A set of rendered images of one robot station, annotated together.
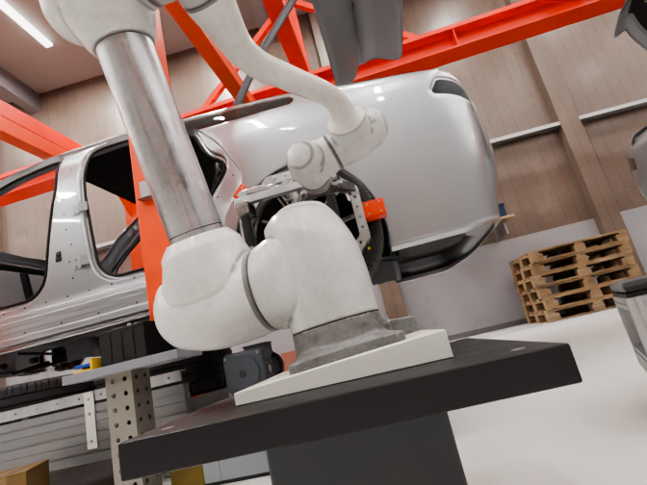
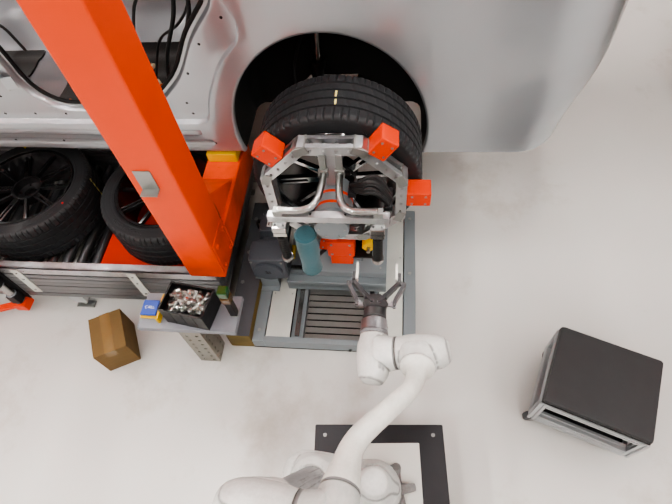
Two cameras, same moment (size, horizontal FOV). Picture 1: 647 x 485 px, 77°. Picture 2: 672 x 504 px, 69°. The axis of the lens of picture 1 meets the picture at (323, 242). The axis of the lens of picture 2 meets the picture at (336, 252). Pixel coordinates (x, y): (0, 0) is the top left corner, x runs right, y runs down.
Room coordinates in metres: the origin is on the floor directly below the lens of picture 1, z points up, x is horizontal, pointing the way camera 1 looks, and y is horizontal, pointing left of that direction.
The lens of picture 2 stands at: (0.47, 0.03, 2.29)
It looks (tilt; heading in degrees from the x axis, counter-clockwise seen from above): 56 degrees down; 3
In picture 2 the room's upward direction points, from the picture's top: 8 degrees counter-clockwise
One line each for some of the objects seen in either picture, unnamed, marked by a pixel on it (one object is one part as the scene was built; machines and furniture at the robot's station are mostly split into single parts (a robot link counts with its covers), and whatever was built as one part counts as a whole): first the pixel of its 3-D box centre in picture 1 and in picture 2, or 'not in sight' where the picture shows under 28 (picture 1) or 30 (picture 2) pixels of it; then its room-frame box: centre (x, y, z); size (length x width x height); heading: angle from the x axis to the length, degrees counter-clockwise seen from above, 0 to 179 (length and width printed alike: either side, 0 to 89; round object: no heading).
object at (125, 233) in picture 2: (168, 374); (173, 201); (2.14, 0.93, 0.39); 0.66 x 0.66 x 0.24
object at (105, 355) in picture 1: (137, 341); (189, 305); (1.45, 0.72, 0.51); 0.20 x 0.14 x 0.13; 72
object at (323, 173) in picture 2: (265, 188); (299, 185); (1.59, 0.19, 1.03); 0.19 x 0.18 x 0.11; 172
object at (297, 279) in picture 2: not in sight; (339, 256); (1.87, 0.10, 0.13); 0.50 x 0.36 x 0.10; 82
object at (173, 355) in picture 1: (134, 365); (191, 313); (1.45, 0.74, 0.44); 0.43 x 0.17 x 0.03; 82
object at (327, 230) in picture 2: not in sight; (334, 207); (1.63, 0.08, 0.85); 0.21 x 0.14 x 0.14; 172
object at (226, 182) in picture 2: not in sight; (217, 176); (1.99, 0.59, 0.69); 0.52 x 0.17 x 0.35; 172
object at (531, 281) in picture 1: (573, 279); not in sight; (5.74, -3.21, 0.46); 1.30 x 0.89 x 0.92; 85
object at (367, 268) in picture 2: not in sight; (346, 236); (1.86, 0.05, 0.32); 0.40 x 0.30 x 0.28; 82
